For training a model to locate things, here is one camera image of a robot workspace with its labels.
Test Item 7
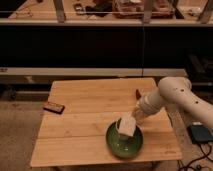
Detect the white sponge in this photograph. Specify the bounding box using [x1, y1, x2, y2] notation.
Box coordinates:
[118, 114, 136, 137]

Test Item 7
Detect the brown rectangular box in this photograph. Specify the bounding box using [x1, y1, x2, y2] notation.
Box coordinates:
[43, 102, 65, 114]

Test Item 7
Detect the black foot pedal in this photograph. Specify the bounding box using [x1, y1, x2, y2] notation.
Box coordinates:
[187, 124, 213, 144]

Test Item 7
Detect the white ceramic cup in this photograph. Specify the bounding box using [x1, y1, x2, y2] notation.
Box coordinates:
[116, 119, 136, 140]

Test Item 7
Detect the wooden table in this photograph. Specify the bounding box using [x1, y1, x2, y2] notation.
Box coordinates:
[30, 77, 183, 168]

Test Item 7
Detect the green plate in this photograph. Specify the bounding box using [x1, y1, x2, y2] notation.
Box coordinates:
[106, 121, 143, 158]

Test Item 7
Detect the white bottle red cap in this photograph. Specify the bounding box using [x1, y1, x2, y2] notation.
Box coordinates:
[135, 89, 142, 100]

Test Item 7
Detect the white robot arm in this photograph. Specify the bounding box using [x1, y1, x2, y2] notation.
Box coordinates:
[132, 77, 213, 130]

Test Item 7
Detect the black cable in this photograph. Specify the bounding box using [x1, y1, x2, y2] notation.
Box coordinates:
[178, 143, 213, 171]

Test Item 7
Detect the cluttered background shelf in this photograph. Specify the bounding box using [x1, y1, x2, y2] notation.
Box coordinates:
[0, 0, 213, 26]

